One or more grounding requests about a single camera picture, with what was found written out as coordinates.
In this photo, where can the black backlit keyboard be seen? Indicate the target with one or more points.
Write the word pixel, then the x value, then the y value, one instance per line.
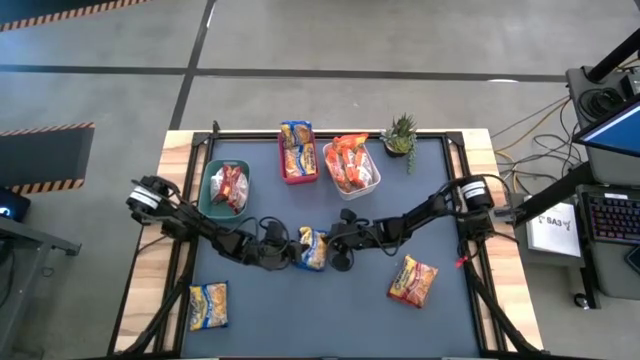
pixel 615 217

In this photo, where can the black hazard-striped floor mat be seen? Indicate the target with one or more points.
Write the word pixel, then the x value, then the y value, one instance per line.
pixel 50 7
pixel 45 155

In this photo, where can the cart caster wheel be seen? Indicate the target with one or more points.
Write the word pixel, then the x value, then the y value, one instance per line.
pixel 581 300

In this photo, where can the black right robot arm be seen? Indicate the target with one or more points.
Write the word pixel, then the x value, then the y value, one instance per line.
pixel 425 212

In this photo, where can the white plastic bin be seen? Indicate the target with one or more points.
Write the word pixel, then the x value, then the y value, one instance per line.
pixel 360 194

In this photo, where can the potted green succulent plant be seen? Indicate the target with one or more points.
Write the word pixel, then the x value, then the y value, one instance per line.
pixel 401 137

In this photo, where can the yellow ramen packet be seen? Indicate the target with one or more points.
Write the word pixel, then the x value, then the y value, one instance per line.
pixel 300 161

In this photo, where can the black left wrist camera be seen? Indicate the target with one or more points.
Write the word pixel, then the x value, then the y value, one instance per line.
pixel 274 231

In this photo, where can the grey side table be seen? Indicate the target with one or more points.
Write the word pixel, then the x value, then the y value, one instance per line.
pixel 25 260

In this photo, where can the teal plastic bin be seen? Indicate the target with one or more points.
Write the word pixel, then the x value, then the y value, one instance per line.
pixel 207 200

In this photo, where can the orange Maruchan ramen pack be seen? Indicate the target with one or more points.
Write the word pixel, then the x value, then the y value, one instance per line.
pixel 350 142
pixel 334 167
pixel 365 169
pixel 351 170

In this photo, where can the black pole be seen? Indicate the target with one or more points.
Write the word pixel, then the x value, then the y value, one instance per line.
pixel 617 57

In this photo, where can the monitor with blue screen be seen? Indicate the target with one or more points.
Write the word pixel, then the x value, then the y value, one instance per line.
pixel 615 132

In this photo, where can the pink plastic bin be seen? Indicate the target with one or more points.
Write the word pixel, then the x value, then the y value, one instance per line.
pixel 299 181

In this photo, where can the grey equipment cart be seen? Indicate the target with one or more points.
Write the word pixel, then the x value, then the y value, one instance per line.
pixel 610 270

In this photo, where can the small red tag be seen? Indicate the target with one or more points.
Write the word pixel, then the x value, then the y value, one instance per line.
pixel 462 260

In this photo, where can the black diagonal stand bar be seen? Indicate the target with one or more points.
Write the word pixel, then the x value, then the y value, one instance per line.
pixel 555 192

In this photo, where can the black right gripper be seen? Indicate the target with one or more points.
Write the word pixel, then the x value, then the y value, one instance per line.
pixel 352 237

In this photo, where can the black device with blue light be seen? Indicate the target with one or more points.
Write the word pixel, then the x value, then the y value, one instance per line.
pixel 10 205

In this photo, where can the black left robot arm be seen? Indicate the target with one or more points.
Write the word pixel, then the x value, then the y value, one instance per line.
pixel 200 227

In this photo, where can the red Maruchan ramen pack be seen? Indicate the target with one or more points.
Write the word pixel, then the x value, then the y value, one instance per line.
pixel 239 190
pixel 221 182
pixel 414 281

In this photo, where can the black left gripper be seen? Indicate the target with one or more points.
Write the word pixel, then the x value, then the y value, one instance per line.
pixel 277 255

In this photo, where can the white paper sign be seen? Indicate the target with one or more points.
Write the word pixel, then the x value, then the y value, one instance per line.
pixel 555 232

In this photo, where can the blue Maruchan ramen pack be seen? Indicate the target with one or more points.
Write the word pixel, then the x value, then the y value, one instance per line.
pixel 296 134
pixel 314 247
pixel 208 305

